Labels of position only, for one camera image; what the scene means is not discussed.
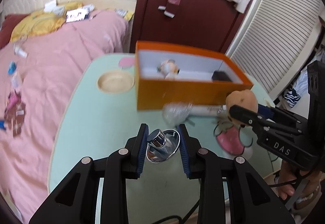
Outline clear plastic wrap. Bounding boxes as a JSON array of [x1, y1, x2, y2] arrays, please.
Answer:
[[162, 102, 195, 127]]

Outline chrome metal drain stopper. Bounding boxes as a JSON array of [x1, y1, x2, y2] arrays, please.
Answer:
[[146, 128, 182, 164]]

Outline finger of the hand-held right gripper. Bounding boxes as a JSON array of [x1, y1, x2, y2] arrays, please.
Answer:
[[258, 103, 308, 127], [230, 105, 304, 136]]

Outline smartphone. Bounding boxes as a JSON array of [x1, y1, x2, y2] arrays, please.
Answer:
[[66, 9, 88, 23]]

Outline patterned packets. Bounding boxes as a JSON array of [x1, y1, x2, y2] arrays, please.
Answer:
[[114, 9, 134, 22]]

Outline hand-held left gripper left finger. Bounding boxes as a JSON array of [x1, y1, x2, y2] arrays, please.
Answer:
[[28, 123, 150, 224]]

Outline tan plush toy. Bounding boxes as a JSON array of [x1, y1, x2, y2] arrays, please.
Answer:
[[225, 89, 258, 128]]

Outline green cartoon desktop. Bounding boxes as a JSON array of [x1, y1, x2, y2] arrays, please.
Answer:
[[48, 53, 282, 224]]

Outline person's right hand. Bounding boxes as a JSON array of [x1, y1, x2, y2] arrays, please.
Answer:
[[277, 162, 320, 201]]

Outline white charger box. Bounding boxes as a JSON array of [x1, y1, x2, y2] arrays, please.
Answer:
[[45, 0, 57, 13]]

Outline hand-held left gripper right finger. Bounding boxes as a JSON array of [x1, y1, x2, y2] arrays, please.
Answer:
[[177, 124, 296, 224]]

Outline white plastic tube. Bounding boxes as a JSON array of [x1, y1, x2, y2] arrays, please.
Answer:
[[188, 105, 228, 117]]

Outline dark red wooden door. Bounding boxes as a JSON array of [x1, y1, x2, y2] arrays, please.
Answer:
[[129, 0, 266, 56]]

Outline yellow pillow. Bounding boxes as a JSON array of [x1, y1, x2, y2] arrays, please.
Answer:
[[10, 2, 84, 42]]

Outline brown patterned bag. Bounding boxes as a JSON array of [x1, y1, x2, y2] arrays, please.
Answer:
[[4, 92, 27, 137]]

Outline white louvered door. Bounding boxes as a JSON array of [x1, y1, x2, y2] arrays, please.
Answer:
[[225, 0, 322, 103]]

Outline small plush figure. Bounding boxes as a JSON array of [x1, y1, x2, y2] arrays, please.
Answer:
[[157, 60, 181, 80]]

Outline black cable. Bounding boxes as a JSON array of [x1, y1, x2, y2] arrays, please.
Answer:
[[266, 155, 300, 187], [152, 199, 201, 224]]

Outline orange cardboard box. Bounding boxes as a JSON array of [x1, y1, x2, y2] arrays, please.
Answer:
[[134, 41, 254, 111]]

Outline pink blanket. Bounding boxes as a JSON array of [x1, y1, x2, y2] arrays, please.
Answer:
[[0, 8, 130, 224]]

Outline dark red pillow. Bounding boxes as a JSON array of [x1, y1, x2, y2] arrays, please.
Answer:
[[0, 13, 28, 48]]

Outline white small tube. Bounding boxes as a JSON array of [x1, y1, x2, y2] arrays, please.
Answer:
[[11, 73, 22, 89]]

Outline striped cloth bag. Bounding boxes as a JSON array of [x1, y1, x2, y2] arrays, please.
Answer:
[[274, 72, 309, 110]]

